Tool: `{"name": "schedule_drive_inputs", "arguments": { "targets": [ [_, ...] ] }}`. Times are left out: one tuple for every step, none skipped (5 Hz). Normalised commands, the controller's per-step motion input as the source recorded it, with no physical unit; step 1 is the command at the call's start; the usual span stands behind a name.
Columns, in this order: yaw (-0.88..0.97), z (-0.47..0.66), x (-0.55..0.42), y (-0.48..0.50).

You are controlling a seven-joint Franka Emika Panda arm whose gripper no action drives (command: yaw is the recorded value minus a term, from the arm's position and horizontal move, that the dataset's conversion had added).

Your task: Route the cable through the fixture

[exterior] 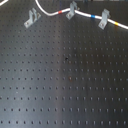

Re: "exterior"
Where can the left grey metal cable clip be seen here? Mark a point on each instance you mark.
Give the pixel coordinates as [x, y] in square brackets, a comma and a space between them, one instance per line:
[33, 17]

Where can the grey metal cable clip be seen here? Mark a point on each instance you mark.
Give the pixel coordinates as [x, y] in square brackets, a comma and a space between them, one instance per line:
[33, 17]
[104, 19]
[73, 8]

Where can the middle grey metal cable clip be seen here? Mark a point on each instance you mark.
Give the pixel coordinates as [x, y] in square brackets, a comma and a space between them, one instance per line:
[73, 8]

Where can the right grey metal cable clip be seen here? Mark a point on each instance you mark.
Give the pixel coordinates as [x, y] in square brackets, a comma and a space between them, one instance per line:
[104, 19]

